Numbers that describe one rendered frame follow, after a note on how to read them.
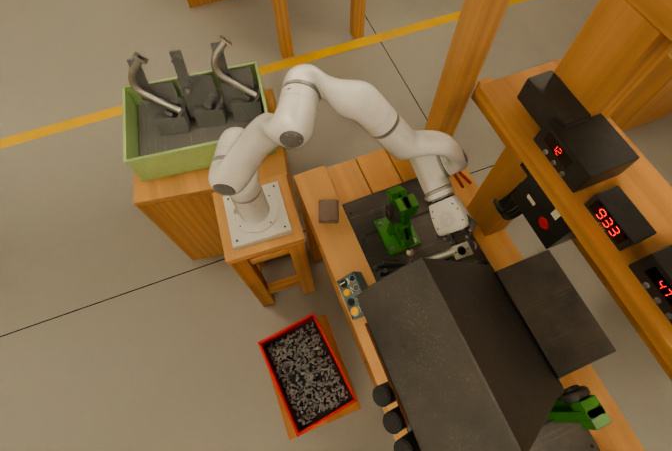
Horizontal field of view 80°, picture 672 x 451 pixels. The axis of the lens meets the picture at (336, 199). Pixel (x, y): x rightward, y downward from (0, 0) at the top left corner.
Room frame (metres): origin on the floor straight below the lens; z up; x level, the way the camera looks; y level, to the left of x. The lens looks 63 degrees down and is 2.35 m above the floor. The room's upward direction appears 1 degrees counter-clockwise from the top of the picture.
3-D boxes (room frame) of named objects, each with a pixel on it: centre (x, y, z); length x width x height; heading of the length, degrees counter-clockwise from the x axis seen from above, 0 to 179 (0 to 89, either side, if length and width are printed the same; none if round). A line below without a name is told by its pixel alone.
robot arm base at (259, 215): (0.70, 0.33, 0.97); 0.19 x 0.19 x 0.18
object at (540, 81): (0.62, -0.52, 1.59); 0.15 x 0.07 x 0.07; 20
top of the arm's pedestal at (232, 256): (0.70, 0.33, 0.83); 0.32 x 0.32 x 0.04; 16
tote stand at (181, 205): (1.11, 0.59, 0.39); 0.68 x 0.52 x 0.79; 100
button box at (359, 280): (0.34, -0.07, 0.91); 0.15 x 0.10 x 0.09; 20
